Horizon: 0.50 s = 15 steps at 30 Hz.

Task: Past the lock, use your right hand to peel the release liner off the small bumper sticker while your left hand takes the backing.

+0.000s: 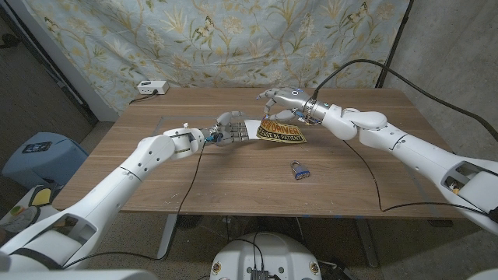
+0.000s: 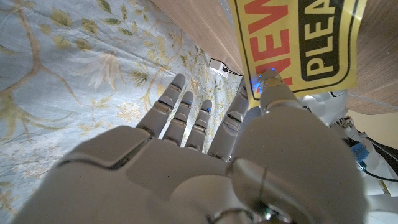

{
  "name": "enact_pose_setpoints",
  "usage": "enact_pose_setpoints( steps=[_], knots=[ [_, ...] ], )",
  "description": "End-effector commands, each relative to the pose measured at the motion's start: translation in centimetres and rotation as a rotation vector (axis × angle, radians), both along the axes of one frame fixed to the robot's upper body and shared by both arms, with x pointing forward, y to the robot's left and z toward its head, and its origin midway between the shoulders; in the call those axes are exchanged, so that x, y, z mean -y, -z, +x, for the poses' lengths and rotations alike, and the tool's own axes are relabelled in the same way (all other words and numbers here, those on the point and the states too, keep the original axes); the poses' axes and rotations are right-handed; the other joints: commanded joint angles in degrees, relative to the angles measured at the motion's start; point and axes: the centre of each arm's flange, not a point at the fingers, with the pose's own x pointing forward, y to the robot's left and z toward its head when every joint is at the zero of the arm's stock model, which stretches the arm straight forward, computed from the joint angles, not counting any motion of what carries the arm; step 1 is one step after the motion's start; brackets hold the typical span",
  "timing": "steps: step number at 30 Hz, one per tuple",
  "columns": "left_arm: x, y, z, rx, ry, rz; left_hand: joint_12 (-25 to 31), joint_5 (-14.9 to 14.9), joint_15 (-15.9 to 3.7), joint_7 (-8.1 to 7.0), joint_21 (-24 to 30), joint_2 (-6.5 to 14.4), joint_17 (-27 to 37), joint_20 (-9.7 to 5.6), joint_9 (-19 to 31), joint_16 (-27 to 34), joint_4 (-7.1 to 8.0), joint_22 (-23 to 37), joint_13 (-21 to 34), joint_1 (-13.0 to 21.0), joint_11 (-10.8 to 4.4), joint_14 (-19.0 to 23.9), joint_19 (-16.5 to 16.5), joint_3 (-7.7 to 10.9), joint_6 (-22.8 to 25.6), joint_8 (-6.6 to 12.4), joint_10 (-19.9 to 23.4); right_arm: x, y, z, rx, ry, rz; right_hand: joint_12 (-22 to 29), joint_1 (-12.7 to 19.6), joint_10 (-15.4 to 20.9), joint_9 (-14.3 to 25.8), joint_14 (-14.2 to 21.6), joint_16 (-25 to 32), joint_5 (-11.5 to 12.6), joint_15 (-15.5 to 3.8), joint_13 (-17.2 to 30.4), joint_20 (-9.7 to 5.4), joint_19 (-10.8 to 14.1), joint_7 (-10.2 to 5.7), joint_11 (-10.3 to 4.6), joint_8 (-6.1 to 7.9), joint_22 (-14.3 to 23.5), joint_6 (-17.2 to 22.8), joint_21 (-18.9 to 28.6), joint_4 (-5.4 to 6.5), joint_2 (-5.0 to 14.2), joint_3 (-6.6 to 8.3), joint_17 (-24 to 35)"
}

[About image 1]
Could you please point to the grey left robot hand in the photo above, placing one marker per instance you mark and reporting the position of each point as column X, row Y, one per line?
column 231, row 130

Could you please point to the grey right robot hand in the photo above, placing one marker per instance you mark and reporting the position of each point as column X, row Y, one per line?
column 292, row 99

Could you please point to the white sticker release liner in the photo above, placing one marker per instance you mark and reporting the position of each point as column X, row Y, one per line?
column 253, row 128

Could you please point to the yellow new driver bumper sticker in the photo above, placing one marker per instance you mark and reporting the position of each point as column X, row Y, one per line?
column 282, row 133

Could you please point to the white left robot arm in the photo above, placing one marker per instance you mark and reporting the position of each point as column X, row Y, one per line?
column 113, row 190

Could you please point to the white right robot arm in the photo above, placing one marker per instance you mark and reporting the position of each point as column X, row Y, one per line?
column 420, row 155

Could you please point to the silver blue padlock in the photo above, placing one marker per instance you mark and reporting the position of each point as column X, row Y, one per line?
column 300, row 173

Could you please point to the floral print backdrop cloth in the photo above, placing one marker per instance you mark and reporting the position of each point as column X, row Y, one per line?
column 233, row 43

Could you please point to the white power strip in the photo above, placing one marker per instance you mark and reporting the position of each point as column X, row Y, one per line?
column 151, row 87

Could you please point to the black backdrop stand pole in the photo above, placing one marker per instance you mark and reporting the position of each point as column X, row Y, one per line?
column 393, row 39

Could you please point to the grey table leg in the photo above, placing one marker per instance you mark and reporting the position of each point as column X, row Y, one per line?
column 168, row 237
column 367, row 243

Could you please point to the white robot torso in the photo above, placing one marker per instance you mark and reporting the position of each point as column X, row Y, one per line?
column 268, row 253

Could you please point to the blue plastic bin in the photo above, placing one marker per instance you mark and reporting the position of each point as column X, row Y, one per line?
column 43, row 163

